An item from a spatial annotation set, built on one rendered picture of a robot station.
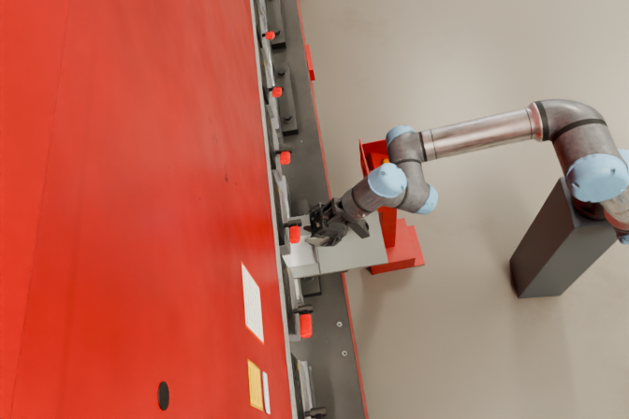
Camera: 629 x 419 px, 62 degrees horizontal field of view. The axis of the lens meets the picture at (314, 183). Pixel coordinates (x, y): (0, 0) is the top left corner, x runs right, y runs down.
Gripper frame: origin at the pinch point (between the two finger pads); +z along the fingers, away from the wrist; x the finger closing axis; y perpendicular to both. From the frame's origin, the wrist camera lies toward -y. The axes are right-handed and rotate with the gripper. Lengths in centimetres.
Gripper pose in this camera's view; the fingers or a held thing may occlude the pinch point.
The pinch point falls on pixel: (314, 240)
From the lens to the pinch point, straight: 139.7
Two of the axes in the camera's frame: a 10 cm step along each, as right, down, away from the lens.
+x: 1.3, 8.6, -4.9
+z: -5.4, 4.7, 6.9
